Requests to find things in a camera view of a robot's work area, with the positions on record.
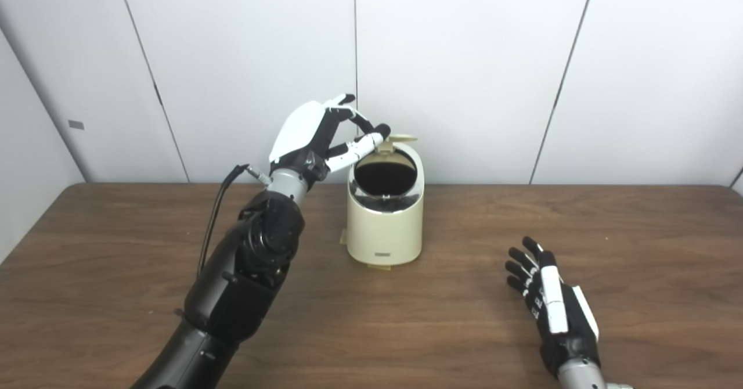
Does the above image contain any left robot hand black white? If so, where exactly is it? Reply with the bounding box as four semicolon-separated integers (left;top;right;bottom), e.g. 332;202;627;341
268;93;391;188

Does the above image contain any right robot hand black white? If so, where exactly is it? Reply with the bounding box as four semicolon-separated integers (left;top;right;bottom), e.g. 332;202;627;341
505;236;601;378

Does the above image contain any round cream bin lid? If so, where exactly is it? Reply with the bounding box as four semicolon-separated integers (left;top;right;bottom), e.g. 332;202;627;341
379;135;417;156

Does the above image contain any cream-colored bin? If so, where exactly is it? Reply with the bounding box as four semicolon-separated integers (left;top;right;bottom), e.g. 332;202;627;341
347;135;425;265

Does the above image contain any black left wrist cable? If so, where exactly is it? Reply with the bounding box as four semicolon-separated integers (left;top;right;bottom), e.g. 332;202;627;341
196;164;272;279

